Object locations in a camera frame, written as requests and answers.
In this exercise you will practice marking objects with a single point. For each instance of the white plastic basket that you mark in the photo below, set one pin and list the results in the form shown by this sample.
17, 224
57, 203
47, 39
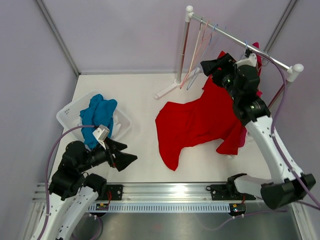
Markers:
67, 115

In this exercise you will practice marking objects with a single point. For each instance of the white clothes rack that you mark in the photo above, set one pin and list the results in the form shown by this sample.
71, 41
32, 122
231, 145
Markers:
293, 71

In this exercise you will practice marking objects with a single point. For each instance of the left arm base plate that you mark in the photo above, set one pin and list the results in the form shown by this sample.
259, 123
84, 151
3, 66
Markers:
114, 193

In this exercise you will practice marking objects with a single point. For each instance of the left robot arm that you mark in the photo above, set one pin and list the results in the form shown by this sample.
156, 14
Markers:
70, 192

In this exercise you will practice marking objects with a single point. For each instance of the pink wire hanger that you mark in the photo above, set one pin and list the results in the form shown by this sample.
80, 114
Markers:
202, 45

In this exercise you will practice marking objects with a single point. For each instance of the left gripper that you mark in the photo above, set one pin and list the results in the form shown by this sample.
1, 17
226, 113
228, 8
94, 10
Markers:
122, 159

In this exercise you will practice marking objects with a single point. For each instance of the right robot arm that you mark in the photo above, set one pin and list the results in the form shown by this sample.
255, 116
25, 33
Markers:
288, 182

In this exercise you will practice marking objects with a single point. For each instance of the white slotted cable duct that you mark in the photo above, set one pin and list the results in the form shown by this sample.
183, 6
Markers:
116, 207

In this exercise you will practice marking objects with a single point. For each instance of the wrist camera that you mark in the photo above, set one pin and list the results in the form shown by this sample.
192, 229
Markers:
100, 134
250, 59

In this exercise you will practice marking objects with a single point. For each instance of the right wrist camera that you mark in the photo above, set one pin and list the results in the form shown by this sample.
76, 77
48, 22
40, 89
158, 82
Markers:
250, 59

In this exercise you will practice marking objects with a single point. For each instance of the cream wire hanger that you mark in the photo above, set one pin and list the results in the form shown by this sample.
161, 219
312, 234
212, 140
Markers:
195, 47

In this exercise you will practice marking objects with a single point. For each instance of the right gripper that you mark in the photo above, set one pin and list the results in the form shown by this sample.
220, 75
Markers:
226, 63

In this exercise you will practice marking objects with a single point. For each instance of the light blue wire hanger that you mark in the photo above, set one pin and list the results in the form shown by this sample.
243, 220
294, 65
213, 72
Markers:
208, 52

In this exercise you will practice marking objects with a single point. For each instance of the aluminium rail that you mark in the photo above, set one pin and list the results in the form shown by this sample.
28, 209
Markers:
187, 192

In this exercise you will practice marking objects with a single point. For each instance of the magenta t shirt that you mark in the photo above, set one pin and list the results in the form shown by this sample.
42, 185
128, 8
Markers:
258, 60

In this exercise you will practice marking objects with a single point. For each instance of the white t shirt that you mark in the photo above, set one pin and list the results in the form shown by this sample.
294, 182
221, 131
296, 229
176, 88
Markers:
115, 129

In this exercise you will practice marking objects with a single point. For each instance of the blue t shirt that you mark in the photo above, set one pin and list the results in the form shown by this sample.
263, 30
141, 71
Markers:
100, 111

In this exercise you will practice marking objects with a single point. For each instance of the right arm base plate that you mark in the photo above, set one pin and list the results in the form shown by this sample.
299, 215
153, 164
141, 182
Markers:
219, 192

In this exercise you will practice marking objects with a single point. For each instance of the red t shirt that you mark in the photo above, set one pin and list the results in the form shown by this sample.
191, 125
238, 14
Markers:
208, 118

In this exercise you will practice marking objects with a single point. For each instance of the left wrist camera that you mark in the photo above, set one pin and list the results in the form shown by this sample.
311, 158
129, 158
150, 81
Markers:
100, 134

